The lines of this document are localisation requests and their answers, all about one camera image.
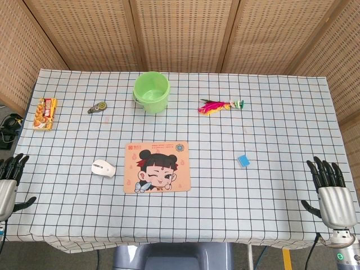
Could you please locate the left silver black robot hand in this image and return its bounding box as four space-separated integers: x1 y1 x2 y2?
0 153 37 222

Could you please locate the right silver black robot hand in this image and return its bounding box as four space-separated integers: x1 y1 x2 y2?
301 156 359 230

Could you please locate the white computer mouse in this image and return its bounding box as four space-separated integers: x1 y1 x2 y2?
91 159 116 178

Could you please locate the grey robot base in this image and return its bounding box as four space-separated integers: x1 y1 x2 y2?
112 242 235 270

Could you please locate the orange cartoon girl mouse pad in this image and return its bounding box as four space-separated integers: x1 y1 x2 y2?
123 141 191 195

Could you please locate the yellow orange snack box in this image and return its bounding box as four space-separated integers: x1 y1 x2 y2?
33 97 58 131

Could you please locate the blue white eraser block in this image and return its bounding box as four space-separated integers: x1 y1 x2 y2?
237 154 251 168

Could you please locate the grey correction tape dispenser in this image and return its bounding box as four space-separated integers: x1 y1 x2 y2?
87 102 109 114

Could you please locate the colourful feather shuttlecock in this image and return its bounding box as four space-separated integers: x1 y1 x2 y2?
198 98 246 116

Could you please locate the blue white checkered tablecloth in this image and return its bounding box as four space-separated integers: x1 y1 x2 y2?
4 69 355 250

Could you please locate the green plastic bucket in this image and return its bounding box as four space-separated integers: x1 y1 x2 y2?
132 71 171 114

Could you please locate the woven bamboo folding screen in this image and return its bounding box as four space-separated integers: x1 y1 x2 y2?
0 0 360 195

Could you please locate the black equipment with cables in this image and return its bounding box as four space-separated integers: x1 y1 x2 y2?
0 103 24 150

